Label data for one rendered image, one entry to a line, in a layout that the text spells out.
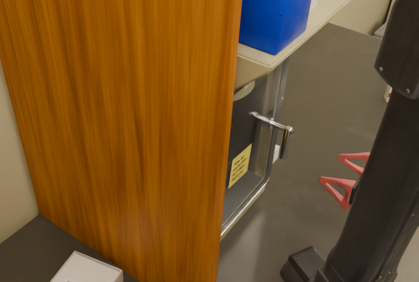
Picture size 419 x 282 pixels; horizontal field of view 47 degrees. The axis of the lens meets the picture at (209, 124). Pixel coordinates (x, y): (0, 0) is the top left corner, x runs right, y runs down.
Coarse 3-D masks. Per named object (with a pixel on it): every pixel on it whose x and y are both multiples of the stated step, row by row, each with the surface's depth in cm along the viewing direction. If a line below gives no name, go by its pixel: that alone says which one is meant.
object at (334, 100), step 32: (320, 32) 199; (352, 32) 201; (320, 64) 179; (352, 64) 180; (288, 96) 162; (320, 96) 162; (352, 96) 163; (320, 128) 149; (352, 128) 149; (288, 160) 136; (320, 160) 137; (352, 160) 138; (288, 192) 127; (320, 192) 127; (32, 224) 115; (256, 224) 118; (288, 224) 118; (320, 224) 118; (0, 256) 107; (32, 256) 107; (64, 256) 108; (96, 256) 108; (224, 256) 110; (256, 256) 110; (288, 256) 110
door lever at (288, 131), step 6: (270, 126) 106; (276, 126) 106; (282, 126) 105; (288, 126) 105; (288, 132) 104; (282, 138) 106; (288, 138) 105; (282, 144) 107; (288, 144) 106; (282, 150) 108; (288, 150) 108; (282, 156) 109
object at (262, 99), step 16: (288, 64) 101; (256, 80) 90; (272, 80) 97; (240, 96) 87; (256, 96) 93; (272, 96) 101; (240, 112) 90; (256, 112) 97; (272, 112) 105; (240, 128) 93; (256, 128) 100; (272, 128) 109; (240, 144) 96; (256, 144) 104; (272, 144) 113; (256, 160) 108; (272, 160) 118; (256, 176) 112; (224, 192) 99; (240, 192) 107; (256, 192) 117; (224, 208) 103; (240, 208) 112; (224, 224) 107
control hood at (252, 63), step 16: (320, 0) 84; (336, 0) 84; (352, 0) 86; (320, 16) 79; (304, 32) 74; (240, 48) 69; (288, 48) 70; (240, 64) 68; (256, 64) 67; (272, 64) 67; (240, 80) 70
